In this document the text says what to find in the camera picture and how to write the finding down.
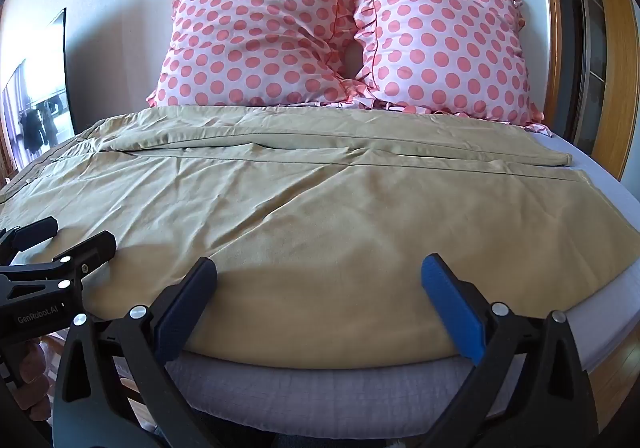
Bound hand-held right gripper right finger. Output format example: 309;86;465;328
421;253;600;448

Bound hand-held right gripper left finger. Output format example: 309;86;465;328
52;256;219;448

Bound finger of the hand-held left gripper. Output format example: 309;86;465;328
50;230;118;289
0;216;60;259

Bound khaki pants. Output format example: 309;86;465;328
0;106;636;358

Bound person's left hand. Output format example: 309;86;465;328
11;337;53;424

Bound bed with grey sheet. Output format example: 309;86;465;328
0;128;640;421

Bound pink polka dot pillow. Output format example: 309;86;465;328
146;0;368;109
345;0;551;135

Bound wall television screen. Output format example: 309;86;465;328
0;10;76;173

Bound wooden door frame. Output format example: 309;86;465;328
452;0;640;181

